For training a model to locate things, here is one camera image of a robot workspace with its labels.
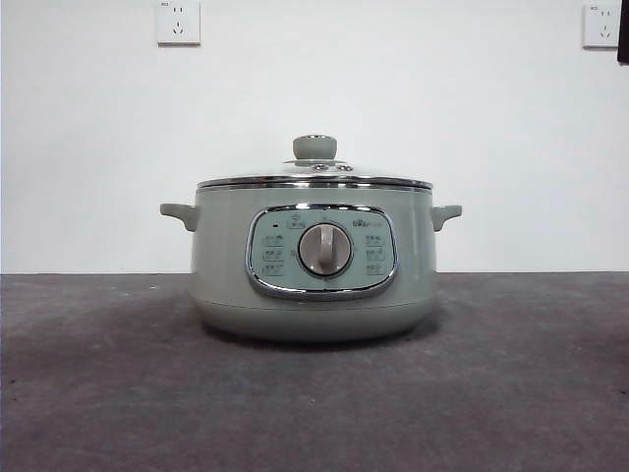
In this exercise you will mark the glass lid with green knob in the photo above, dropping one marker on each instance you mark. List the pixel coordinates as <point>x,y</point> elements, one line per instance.
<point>314,146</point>

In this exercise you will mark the pale green electric pot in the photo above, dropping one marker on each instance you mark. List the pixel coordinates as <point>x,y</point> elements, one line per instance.
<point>221,255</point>

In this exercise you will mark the white wall socket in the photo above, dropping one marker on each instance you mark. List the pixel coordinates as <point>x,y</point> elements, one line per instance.
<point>599,27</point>
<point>179,23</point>

